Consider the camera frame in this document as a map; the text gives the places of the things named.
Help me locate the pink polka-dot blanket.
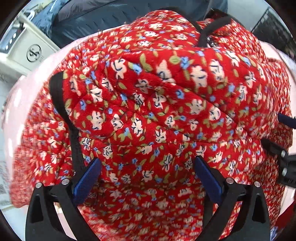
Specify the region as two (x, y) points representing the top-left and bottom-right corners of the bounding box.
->
(0, 37), (296, 241)

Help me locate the black wire rack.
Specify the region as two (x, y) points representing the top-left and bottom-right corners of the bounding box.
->
(251, 7), (296, 59)

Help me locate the white beauty machine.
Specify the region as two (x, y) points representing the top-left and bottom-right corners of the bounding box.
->
(0, 11), (61, 77)

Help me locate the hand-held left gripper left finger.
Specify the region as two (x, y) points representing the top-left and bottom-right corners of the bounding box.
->
(25, 158), (102, 241)

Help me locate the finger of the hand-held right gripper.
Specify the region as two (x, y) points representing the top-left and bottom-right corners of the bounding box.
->
(277, 113), (296, 129)
(261, 138), (296, 163)

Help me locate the blue ruffled quilt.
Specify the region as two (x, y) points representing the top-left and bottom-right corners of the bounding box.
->
(30, 5), (63, 36)

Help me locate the red floral padded jacket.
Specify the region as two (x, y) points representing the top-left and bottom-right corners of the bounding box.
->
(9, 8), (296, 241)

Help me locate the printed paper poster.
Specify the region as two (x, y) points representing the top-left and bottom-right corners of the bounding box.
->
(0, 160), (12, 198)

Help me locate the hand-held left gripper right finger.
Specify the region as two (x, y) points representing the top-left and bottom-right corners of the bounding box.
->
(194, 156), (271, 241)

